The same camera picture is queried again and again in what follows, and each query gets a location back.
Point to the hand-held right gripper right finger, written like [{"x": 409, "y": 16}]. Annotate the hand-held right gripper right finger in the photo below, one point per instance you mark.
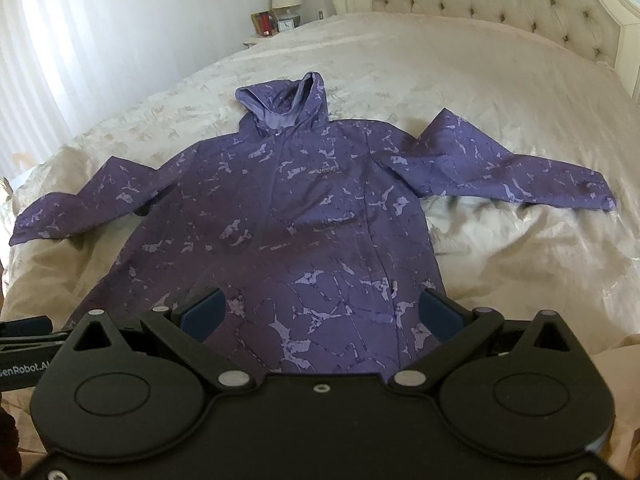
[{"x": 439, "y": 316}]

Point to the white window blind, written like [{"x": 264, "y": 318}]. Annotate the white window blind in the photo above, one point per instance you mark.
[{"x": 50, "y": 60}]

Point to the purple patterned hooded jacket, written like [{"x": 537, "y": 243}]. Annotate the purple patterned hooded jacket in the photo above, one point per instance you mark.
[{"x": 300, "y": 210}]

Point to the small table clock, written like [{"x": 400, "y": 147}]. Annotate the small table clock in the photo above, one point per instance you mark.
[{"x": 288, "y": 24}]

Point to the red picture box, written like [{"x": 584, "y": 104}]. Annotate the red picture box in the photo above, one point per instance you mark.
[{"x": 262, "y": 23}]

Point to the bed with cream bedspread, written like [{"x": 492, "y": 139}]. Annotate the bed with cream bedspread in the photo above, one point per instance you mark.
[{"x": 450, "y": 85}]

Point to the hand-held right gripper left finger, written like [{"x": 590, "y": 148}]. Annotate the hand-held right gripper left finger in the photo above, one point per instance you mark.
[{"x": 205, "y": 315}]

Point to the dark red cloth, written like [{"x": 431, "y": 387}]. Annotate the dark red cloth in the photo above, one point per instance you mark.
[{"x": 7, "y": 425}]

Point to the white nightstand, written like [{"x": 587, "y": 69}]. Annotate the white nightstand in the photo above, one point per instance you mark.
[{"x": 260, "y": 40}]

